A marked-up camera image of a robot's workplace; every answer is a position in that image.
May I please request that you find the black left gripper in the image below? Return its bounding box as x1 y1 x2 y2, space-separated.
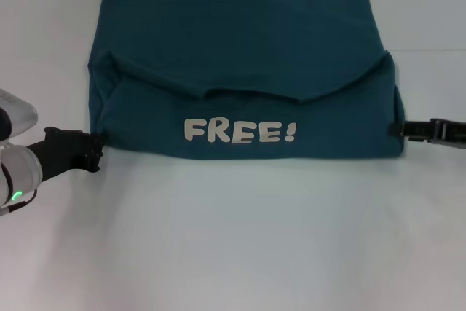
25 126 109 184

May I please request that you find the teal blue shirt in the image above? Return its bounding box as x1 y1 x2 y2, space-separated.
88 0 406 161

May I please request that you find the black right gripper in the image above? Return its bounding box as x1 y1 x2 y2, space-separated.
390 117 466 150

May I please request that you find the left arm cable with plug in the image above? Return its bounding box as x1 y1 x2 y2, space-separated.
0 189 39 217

